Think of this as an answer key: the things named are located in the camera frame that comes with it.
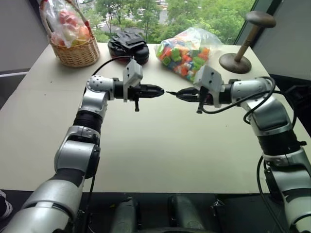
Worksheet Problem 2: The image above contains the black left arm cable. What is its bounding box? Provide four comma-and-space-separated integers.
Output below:
92, 56, 135, 76
79, 145, 98, 233

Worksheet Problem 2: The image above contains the clear bag of colourful toys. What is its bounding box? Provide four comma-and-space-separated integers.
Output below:
44, 0, 95, 49

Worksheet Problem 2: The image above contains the black bulky object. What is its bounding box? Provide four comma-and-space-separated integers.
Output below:
283, 83, 311, 106

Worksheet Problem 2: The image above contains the woven wicker basket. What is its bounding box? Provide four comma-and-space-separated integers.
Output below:
39, 0, 101, 67

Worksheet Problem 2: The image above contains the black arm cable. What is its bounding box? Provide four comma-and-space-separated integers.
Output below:
79, 145, 98, 233
92, 56, 135, 76
201, 76, 280, 125
257, 155, 294, 233

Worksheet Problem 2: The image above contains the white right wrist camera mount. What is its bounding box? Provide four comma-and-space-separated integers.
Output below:
193, 65, 223, 109

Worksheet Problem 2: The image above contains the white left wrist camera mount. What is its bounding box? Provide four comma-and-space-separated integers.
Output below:
122, 59, 144, 103

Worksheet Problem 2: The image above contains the clear bag of colourful blocks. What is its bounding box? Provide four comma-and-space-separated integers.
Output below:
154, 27, 225, 84

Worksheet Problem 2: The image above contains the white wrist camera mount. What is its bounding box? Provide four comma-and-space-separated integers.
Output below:
122, 59, 144, 103
193, 65, 223, 109

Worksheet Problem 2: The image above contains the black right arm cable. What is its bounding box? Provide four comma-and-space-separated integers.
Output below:
257, 155, 294, 233
201, 76, 280, 125

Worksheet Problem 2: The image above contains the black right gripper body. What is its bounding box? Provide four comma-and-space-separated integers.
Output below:
196, 87, 220, 115

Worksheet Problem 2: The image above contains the brown wooden stand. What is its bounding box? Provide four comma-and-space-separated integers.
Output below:
218, 10, 277, 74

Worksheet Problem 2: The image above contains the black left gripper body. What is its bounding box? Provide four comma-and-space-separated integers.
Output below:
127, 84, 150, 113

